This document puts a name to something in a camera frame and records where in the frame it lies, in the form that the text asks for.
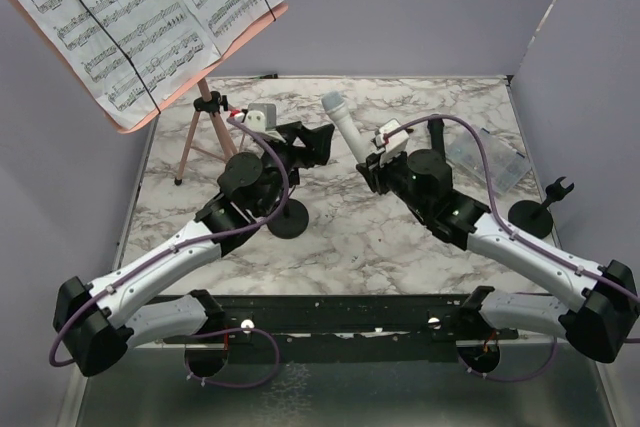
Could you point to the white microphone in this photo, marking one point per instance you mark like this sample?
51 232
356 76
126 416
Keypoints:
339 113

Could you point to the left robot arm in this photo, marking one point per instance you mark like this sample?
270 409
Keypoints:
97 322

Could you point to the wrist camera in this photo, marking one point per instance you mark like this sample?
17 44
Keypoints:
261 118
389 145

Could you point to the black microphone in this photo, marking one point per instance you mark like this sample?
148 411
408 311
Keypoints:
435 129

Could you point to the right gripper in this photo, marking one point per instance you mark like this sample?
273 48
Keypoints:
376 171

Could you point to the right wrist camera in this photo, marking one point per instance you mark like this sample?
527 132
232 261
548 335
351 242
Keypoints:
389 145

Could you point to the black mounting rail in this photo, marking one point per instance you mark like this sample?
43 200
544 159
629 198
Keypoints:
341 329

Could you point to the clear plastic parts box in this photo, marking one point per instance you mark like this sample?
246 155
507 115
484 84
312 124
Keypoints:
507 165

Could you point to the black stand of white microphone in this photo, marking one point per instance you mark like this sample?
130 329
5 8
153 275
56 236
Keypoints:
293 221

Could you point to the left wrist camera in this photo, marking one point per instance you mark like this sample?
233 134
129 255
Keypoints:
261 118

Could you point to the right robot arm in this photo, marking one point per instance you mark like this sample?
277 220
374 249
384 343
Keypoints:
592 306

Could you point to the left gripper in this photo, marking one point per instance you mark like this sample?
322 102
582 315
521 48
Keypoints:
317 141

